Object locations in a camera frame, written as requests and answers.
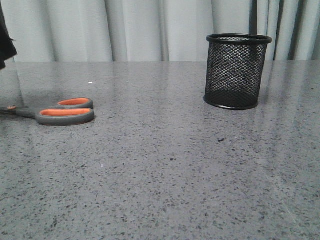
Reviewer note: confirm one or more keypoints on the grey and orange scissors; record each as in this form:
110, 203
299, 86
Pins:
73, 111

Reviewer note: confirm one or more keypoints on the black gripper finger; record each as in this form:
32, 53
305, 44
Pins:
7, 48

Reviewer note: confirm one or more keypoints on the light grey curtain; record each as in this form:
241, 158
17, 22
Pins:
155, 30

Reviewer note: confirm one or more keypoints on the black mesh pen bucket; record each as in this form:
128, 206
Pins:
234, 71

